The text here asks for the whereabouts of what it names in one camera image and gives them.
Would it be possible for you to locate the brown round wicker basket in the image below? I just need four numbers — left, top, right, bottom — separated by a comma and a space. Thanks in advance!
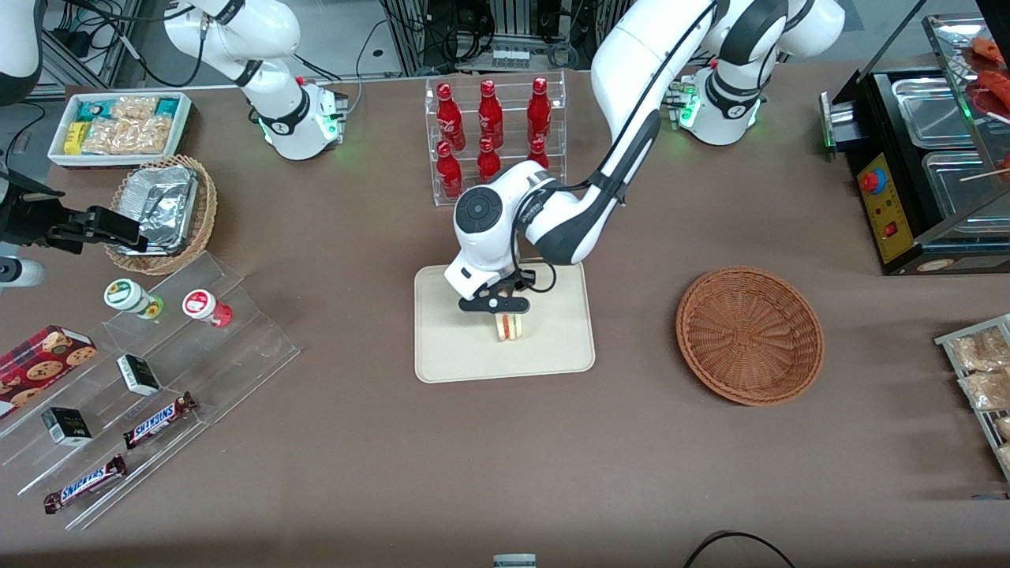
675, 267, 825, 407

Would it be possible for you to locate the light wicker basket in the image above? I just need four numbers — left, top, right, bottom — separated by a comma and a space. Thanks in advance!
104, 154, 219, 276

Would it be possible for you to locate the large clear snack bag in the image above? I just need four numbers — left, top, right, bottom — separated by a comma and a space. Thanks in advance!
82, 117, 172, 155

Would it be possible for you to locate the red lid white cup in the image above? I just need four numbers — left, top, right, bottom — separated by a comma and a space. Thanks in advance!
182, 290, 234, 329

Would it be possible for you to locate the Snickers chocolate bar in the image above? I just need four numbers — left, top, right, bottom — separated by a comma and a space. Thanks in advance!
43, 454, 129, 515
122, 392, 198, 450

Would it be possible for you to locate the black food warmer machine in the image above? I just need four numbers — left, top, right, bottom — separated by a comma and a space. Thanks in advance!
819, 11, 1010, 277

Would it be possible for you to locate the clear acrylic stepped display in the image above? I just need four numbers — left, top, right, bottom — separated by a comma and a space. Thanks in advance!
0, 251, 301, 532

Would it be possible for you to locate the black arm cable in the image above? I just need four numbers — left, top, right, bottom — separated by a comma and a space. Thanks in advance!
511, 0, 720, 294

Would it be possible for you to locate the red sausage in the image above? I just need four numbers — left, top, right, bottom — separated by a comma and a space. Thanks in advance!
977, 69, 1010, 116
969, 35, 1008, 65

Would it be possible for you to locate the steel warmer pan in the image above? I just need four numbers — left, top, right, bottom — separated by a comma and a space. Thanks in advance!
890, 76, 978, 151
920, 148, 1010, 231

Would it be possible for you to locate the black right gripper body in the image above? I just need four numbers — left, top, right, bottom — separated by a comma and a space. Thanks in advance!
0, 169, 89, 255

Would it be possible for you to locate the aluminium frame rack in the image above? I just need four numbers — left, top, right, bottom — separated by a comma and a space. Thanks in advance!
382, 0, 634, 77

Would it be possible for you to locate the small black box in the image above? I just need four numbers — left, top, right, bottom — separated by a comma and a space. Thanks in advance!
41, 407, 94, 447
117, 355, 162, 397

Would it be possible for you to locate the clear bag of pastries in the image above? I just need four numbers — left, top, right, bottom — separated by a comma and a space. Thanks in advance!
958, 371, 1010, 413
950, 328, 1010, 373

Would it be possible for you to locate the green lid white cup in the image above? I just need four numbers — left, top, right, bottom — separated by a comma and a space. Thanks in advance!
103, 278, 165, 320

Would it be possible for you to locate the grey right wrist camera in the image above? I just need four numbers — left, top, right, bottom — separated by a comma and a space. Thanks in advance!
0, 256, 47, 290

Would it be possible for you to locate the red cookie box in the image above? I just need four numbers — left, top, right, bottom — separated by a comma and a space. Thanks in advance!
0, 325, 99, 420

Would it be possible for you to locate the small clear snack bag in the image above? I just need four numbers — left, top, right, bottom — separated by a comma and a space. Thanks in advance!
110, 95, 160, 121

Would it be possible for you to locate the silver foil container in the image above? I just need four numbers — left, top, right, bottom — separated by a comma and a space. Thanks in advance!
117, 165, 200, 255

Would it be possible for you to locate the black looped cable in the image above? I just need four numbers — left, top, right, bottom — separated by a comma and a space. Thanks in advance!
683, 531, 798, 568

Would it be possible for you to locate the beige plastic tray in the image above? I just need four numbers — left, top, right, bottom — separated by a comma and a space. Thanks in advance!
414, 259, 597, 385

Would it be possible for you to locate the metal wire tray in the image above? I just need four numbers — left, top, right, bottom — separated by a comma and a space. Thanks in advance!
934, 314, 1010, 484

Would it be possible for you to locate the white rectangular snack bin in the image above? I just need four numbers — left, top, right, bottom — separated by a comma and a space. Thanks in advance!
47, 92, 193, 170

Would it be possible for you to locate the clear acrylic bottle rack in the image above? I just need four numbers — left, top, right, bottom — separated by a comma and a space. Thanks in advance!
425, 69, 567, 207

